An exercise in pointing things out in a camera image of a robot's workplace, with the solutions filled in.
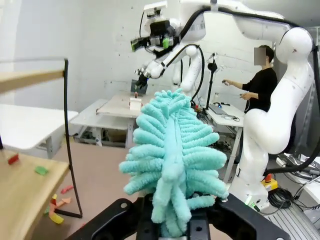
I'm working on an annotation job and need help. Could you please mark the background robot black gripper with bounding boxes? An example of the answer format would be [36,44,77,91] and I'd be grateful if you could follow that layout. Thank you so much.
[134,68,152,89]

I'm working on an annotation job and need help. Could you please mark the wooden two-tier shelf black frame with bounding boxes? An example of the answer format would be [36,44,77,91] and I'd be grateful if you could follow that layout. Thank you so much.
[0,57,84,240]

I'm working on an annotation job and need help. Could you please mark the black mesh basket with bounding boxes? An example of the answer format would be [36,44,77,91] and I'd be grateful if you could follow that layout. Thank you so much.
[130,78,149,96]

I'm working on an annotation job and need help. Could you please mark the yellow emergency stop box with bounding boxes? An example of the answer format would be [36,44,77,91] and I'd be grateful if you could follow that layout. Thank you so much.
[260,173,278,191]

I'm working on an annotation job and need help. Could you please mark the white and pink box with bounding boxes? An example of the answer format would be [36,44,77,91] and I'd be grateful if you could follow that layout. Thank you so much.
[128,96,144,111]

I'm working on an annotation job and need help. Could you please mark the operator in black top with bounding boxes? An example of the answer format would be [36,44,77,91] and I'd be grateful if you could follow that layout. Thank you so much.
[239,44,279,115]

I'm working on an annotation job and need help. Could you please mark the yellow paper scrap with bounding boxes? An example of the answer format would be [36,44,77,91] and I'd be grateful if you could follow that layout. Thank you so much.
[49,214,65,225]

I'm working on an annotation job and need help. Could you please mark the teal chenille duster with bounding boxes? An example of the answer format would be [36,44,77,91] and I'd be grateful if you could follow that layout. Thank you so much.
[118,87,230,238]

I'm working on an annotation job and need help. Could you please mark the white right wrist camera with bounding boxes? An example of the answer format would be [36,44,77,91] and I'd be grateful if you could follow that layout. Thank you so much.
[143,0,168,20]

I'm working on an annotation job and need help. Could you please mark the coiled black floor cables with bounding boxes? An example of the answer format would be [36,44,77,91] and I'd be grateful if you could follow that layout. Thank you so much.
[267,187,299,216]

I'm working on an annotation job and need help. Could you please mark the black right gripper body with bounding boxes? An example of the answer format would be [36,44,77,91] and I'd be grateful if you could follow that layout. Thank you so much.
[147,19,181,51]

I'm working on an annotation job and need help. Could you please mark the large white table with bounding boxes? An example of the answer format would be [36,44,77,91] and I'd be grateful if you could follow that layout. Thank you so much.
[0,103,80,160]

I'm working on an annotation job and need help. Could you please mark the white desk with laptop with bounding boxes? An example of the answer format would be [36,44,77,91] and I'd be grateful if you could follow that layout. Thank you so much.
[197,101,247,185]

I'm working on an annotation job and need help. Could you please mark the beige top workbench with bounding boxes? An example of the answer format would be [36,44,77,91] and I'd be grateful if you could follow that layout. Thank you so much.
[69,92,151,149]

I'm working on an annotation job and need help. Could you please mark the black tripod stand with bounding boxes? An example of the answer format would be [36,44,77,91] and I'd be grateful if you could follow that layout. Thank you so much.
[205,51,219,111]

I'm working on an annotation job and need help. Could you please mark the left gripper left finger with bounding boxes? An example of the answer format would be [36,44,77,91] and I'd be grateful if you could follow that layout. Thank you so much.
[66,198,141,240]

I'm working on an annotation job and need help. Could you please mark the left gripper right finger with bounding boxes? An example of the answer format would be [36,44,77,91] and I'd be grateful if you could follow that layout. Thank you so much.
[189,193,292,240]

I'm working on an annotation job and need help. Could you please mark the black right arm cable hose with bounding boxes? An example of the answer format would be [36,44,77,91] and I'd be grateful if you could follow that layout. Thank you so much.
[178,4,320,176]

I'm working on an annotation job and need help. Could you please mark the grey laptop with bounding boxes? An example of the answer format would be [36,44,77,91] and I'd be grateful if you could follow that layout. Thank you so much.
[208,103,231,116]

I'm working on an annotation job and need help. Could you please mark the green block on shelf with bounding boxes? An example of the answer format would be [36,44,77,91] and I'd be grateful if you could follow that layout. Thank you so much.
[34,165,50,176]

